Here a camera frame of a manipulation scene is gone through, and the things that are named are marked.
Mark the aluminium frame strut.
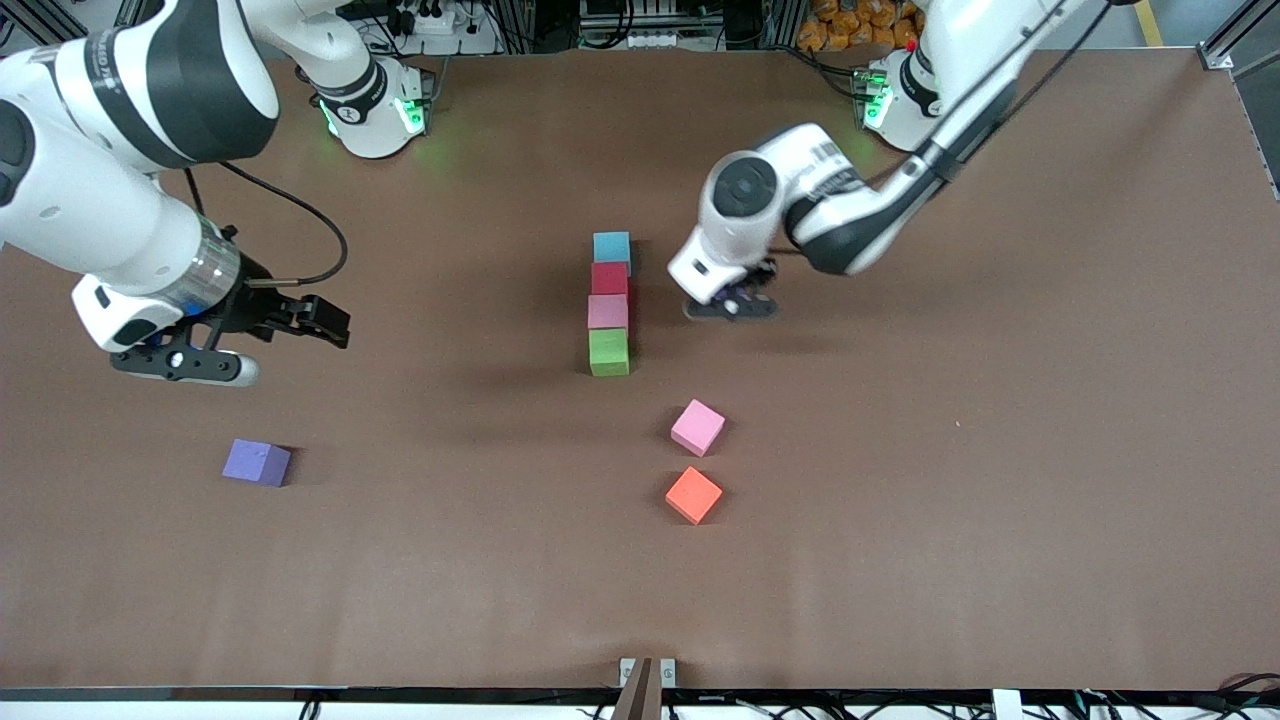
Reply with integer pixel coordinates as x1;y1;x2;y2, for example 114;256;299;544
1200;0;1280;76

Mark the long grey power strip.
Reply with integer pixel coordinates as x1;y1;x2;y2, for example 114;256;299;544
585;30;721;51

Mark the orange foam block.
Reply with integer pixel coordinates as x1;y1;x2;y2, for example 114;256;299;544
665;466;724;526

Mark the large table cover sheet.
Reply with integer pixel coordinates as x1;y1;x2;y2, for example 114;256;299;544
0;50;1280;691

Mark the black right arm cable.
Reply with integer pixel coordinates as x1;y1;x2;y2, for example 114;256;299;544
183;160;349;288

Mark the green foam block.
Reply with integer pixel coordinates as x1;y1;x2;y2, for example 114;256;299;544
589;328;631;378

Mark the white power strip with plugs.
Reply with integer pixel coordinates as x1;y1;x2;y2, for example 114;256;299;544
385;3;479;39

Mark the orange snack bag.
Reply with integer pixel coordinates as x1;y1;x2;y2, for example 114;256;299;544
797;0;926;53

